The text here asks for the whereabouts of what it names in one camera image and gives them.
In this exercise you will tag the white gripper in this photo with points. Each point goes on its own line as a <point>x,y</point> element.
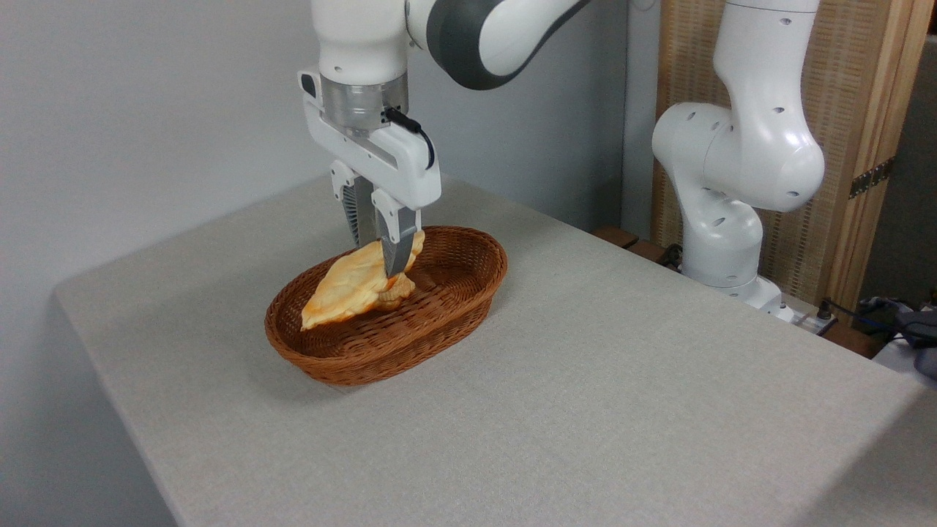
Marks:
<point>399,168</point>

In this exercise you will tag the long braided bread loaf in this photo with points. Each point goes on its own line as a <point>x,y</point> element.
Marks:
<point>348,285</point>

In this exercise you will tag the small round bread roll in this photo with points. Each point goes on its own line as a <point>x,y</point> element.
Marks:
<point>399,293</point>

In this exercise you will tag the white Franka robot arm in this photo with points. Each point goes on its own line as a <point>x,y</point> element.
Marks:
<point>761,146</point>

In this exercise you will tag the brown oval wicker basket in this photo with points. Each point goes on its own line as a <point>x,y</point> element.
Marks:
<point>439,322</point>

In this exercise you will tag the grey tablecloth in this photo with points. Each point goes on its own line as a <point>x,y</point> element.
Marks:
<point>622,380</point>

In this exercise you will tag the wooden woven folding screen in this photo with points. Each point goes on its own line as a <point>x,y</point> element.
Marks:
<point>853,88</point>

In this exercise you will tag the metal screen hinge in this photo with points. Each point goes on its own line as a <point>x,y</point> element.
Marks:
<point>871,178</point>

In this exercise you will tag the dark grey device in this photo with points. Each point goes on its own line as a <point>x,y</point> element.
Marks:
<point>924,344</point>

